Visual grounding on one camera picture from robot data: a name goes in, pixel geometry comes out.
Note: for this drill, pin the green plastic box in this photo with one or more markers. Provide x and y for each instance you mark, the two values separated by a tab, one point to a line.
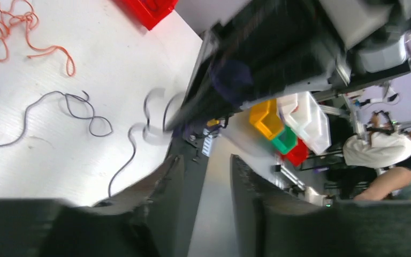
285	141

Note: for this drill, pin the small red plastic box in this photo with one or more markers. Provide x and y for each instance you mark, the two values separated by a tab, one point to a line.
298	154

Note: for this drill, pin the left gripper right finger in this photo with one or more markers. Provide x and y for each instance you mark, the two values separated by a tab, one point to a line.
272	222

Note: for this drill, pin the person's bare forearm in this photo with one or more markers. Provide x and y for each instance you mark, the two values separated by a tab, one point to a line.
392	180

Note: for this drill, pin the person in white shirt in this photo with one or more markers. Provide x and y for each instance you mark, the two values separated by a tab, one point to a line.
378	150

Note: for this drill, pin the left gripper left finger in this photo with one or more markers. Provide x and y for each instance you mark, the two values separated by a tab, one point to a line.
140	221

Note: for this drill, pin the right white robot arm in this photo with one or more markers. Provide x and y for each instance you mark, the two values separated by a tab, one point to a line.
270	49

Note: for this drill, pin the white plastic bins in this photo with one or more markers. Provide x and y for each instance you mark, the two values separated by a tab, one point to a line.
303	115

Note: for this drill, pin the red plastic bin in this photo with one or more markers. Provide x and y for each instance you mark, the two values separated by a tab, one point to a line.
148	13

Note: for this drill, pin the yellow plastic box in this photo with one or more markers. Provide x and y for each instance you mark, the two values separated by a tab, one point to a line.
264	117

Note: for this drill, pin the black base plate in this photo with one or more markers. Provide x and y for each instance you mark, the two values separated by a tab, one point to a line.
195	154

